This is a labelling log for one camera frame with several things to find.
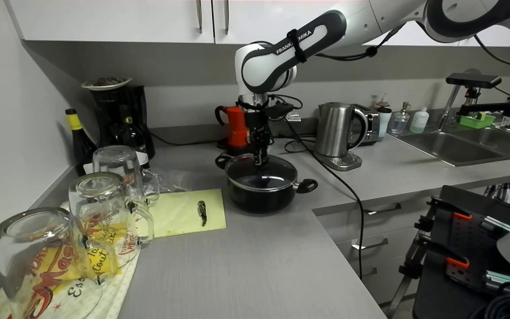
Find grey upper cabinet door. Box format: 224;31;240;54
6;0;217;45
213;0;387;47

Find black cooking pot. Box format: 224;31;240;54
215;153;321;215

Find clear soap bottle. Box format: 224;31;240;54
389;102;413;139

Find long black power cable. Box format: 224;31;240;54
279;118;369;282

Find stainless steel sink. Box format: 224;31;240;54
403;126;510;169

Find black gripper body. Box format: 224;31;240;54
245;103;277;151

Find grey lower cabinet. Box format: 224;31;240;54
314;174;488;307

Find orange electric kettle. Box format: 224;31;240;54
215;103;252;157

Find stainless steel electric kettle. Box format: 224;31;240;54
316;102;369;160

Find white plastic bottle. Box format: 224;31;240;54
410;107;433;135

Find glass pot lid black knob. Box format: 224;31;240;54
226;157;300;194

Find green plastic object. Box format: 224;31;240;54
458;112;500;132

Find white cup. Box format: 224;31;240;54
376;109;394;141

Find small black object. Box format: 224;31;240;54
196;199;210;229

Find printed kitchen towel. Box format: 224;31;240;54
0;224;146;319

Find black camera on stand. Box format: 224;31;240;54
443;71;504;130

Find yellow paper sheet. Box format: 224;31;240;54
130;187;229;242

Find dark wine bottle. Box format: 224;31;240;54
64;107;98;178

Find silver kettle base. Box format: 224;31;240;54
325;149;366;174

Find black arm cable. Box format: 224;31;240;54
318;22;412;63

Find black tripod orange clips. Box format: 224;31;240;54
385;185;510;319

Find silver drawer handle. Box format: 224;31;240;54
366;203;404;219
350;236;390;254

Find black coffee maker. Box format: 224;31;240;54
80;77;157;162

